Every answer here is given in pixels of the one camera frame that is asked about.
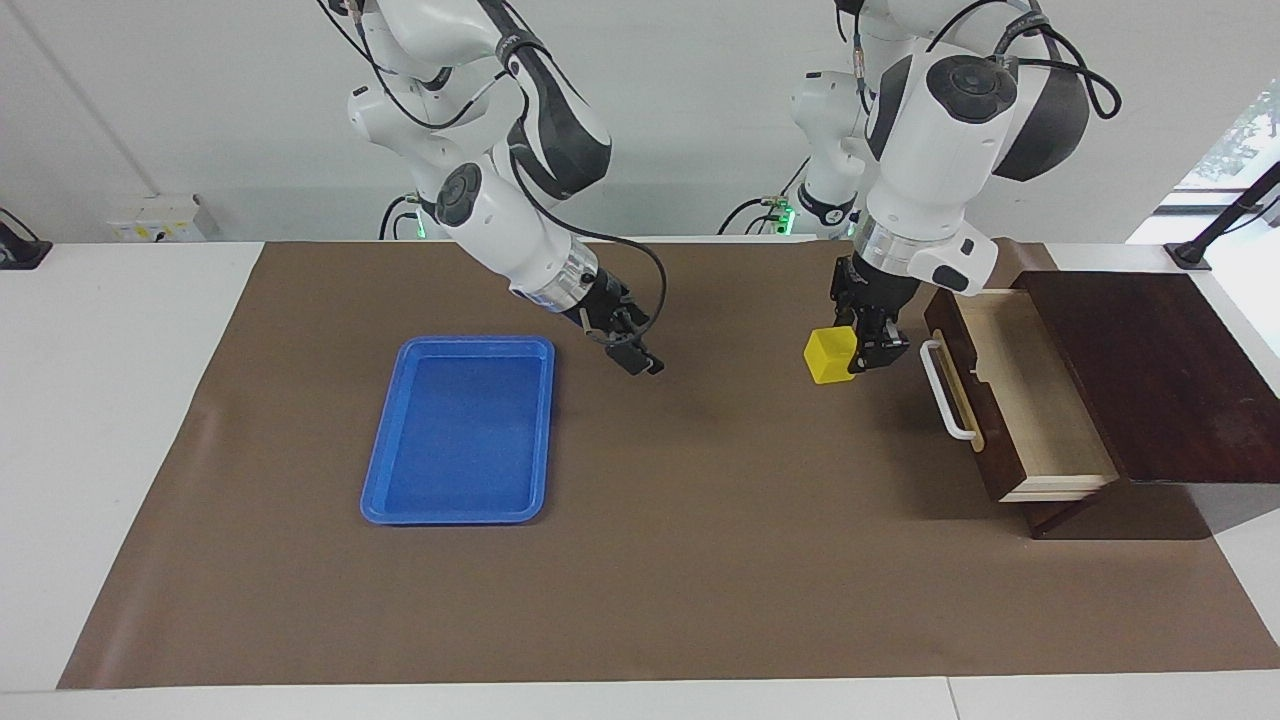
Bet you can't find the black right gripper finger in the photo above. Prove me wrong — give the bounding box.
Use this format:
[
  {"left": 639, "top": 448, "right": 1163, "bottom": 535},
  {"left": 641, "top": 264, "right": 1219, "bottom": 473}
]
[
  {"left": 585, "top": 322, "right": 649, "bottom": 375},
  {"left": 615, "top": 315, "right": 666, "bottom": 377}
]

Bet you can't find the yellow cube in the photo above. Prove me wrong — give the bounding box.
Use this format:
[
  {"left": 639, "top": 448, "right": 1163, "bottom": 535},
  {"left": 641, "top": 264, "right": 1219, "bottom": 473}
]
[{"left": 804, "top": 325, "right": 859, "bottom": 386}]

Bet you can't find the wooden drawer with white handle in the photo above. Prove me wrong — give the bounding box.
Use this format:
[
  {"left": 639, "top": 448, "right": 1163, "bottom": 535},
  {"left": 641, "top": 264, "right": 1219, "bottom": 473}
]
[{"left": 920, "top": 288, "right": 1121, "bottom": 504}]

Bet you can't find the blue plastic tray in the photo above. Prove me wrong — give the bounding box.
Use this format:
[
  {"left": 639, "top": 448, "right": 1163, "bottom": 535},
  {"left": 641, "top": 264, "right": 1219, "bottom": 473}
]
[{"left": 360, "top": 335, "right": 556, "bottom": 526}]

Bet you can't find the brown table mat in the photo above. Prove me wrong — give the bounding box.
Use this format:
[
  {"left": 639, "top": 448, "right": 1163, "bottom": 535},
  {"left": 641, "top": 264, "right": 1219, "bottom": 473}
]
[{"left": 57, "top": 240, "right": 1280, "bottom": 691}]

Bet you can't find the dark wooden cabinet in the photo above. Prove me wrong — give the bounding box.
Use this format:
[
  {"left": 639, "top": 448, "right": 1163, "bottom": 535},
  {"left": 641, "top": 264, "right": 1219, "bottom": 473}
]
[{"left": 1010, "top": 270, "right": 1280, "bottom": 541}]

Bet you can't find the window pane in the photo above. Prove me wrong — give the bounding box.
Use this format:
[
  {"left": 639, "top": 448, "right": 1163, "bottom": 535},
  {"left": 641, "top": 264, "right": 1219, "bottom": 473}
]
[{"left": 1175, "top": 85, "right": 1280, "bottom": 191}]

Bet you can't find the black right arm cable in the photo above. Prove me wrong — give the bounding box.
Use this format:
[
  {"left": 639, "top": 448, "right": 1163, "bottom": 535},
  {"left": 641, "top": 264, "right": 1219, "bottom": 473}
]
[{"left": 505, "top": 150, "right": 669, "bottom": 331}]

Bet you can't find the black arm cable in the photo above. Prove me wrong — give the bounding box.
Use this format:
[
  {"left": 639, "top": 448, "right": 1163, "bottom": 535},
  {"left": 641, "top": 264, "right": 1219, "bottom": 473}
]
[
  {"left": 925, "top": 0, "right": 1123, "bottom": 121},
  {"left": 505, "top": 150, "right": 669, "bottom": 331}
]

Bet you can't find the black base cable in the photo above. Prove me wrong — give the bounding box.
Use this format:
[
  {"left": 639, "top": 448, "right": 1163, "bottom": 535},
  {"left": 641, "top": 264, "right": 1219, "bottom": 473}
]
[
  {"left": 378, "top": 193, "right": 421, "bottom": 241},
  {"left": 718, "top": 195, "right": 801, "bottom": 236}
]

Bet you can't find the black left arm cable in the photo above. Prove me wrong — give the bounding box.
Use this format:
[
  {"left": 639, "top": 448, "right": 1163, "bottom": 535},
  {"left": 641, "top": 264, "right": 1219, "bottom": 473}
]
[{"left": 925, "top": 0, "right": 1123, "bottom": 121}]

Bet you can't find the black camera stand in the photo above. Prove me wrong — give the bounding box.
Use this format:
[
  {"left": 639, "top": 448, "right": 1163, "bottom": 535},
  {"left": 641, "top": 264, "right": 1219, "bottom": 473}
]
[{"left": 1165, "top": 160, "right": 1280, "bottom": 271}]

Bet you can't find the white wall socket box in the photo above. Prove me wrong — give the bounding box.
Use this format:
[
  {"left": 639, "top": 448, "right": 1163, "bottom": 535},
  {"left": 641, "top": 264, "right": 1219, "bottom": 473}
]
[{"left": 108, "top": 195, "right": 216, "bottom": 244}]

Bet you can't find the black table mount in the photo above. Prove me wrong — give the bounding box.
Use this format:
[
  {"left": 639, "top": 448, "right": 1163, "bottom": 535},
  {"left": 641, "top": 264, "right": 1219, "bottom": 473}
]
[{"left": 0, "top": 208, "right": 53, "bottom": 271}]

